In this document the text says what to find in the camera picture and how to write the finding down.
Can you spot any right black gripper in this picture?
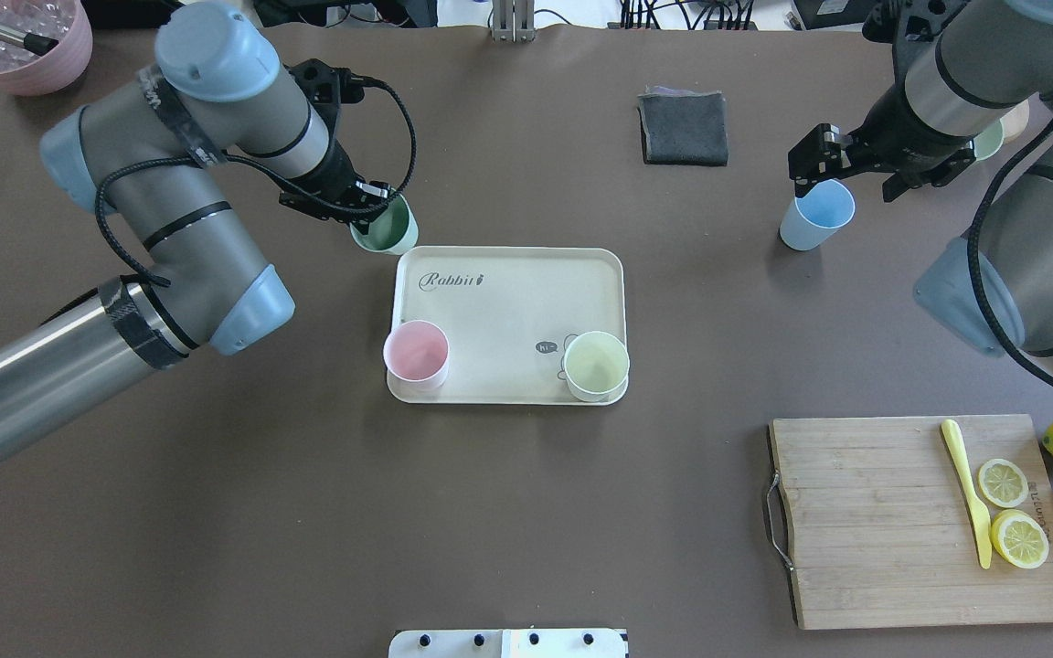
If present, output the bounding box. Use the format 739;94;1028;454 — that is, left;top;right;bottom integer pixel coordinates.
787;87;976;203

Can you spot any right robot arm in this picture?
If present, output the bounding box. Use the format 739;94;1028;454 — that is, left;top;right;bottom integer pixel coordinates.
787;1;1053;387

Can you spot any lemon slice upper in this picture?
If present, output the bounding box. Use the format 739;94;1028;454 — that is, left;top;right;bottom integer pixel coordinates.
976;458;1029;509

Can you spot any green bowl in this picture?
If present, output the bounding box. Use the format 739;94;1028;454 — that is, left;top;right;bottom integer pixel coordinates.
971;120;1005;162

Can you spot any wooden stand with base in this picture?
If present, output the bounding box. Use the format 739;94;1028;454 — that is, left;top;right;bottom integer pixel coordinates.
1000;100;1029;144

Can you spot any lemon slice lower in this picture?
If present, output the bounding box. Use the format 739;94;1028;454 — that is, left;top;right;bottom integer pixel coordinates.
990;509;1050;569

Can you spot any yellow plastic knife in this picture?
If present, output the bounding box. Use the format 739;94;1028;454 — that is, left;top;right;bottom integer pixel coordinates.
941;418;994;569

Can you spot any wooden cutting board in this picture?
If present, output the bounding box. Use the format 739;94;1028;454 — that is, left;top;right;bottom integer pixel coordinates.
769;415;1053;631

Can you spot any mint green cup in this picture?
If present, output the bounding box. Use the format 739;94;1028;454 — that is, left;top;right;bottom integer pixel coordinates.
347;195;420;257

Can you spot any lemon slice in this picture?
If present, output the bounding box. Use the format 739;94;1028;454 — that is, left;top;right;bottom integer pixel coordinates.
990;509;1050;569
976;458;1029;509

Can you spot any pale yellow cup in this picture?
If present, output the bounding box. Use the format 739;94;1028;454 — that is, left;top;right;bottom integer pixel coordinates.
561;332;631;403

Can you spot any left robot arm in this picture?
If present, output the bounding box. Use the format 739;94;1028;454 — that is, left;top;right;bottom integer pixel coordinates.
0;1;404;463

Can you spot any light blue cup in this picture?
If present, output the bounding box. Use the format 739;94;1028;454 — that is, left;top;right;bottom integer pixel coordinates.
779;180;856;251

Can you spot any pink bowl with ice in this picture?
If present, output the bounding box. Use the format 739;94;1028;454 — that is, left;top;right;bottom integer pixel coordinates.
0;1;93;96

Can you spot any cream rabbit tray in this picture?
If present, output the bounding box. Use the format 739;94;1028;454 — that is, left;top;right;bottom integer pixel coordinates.
386;246;627;407

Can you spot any grey folded cloth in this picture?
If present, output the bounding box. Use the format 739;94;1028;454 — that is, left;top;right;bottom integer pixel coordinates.
638;87;729;166

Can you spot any aluminium frame post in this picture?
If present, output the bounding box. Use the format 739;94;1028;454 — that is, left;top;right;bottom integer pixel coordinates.
490;0;537;43

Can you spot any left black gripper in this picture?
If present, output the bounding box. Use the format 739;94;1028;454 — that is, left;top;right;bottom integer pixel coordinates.
279;139;396;224

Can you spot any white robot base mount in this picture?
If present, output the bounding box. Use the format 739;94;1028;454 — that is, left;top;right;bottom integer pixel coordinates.
388;626;630;657

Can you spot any pink cup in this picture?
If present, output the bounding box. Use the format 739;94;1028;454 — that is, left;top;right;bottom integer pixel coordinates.
383;320;451;390

